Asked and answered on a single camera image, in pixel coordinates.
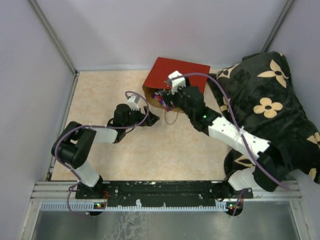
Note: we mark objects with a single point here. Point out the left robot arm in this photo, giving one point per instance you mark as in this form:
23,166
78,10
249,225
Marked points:
73,146

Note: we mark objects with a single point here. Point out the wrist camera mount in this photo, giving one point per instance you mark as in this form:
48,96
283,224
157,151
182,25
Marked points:
175,80
132,102

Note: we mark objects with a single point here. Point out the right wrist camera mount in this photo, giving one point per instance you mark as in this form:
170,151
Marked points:
175,80

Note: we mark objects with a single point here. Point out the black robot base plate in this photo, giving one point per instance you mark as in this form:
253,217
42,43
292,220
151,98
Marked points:
194,193

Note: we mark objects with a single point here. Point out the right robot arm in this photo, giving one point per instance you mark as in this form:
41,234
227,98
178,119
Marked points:
271,163

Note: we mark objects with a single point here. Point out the red paper bag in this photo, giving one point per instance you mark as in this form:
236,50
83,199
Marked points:
160,71

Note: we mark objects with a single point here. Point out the black floral blanket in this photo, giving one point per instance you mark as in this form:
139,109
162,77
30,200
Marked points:
258,94

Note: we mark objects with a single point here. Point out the purple snack packet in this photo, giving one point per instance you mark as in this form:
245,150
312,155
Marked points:
157,96

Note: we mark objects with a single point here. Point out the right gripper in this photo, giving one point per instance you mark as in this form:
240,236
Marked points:
168,97

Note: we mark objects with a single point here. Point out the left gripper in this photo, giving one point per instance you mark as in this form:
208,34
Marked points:
150,119

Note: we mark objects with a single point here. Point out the aluminium frame rail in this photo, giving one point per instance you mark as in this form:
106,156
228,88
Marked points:
60,196

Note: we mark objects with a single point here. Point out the twisted paper bag handle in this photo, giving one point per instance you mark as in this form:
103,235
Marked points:
170,117

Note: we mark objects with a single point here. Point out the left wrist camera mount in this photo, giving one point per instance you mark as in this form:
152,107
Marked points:
132,102

